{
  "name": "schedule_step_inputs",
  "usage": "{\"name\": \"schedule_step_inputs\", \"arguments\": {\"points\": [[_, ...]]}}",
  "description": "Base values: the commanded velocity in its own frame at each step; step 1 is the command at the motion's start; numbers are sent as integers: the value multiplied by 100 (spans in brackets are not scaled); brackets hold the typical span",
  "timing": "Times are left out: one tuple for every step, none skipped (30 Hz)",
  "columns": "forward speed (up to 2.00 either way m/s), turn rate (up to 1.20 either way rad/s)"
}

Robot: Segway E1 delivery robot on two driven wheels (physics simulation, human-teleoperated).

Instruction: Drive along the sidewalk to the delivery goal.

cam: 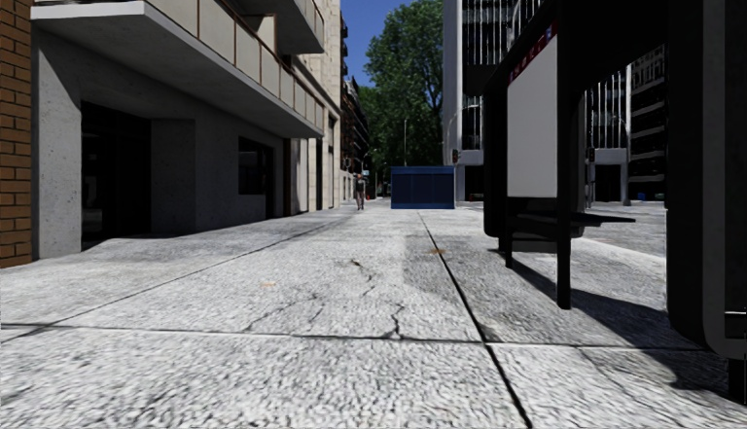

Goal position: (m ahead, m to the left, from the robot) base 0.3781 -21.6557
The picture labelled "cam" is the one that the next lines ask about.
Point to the person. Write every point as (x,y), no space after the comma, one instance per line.
(360,189)

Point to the blue booth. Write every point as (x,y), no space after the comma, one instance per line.
(422,187)

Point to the grey street lamp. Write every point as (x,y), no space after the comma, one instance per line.
(456,119)
(405,140)

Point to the dark brick building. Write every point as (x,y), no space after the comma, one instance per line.
(353,131)

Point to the traffic light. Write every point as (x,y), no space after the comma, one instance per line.
(455,157)

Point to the trees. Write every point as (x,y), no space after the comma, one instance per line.
(405,84)

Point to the glass tower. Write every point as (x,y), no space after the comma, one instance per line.
(475,32)

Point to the pale concrete building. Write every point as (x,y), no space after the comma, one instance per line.
(192,79)

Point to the black bus shelter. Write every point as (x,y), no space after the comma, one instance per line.
(694,154)

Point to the red brick building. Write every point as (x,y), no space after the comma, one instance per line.
(14,137)

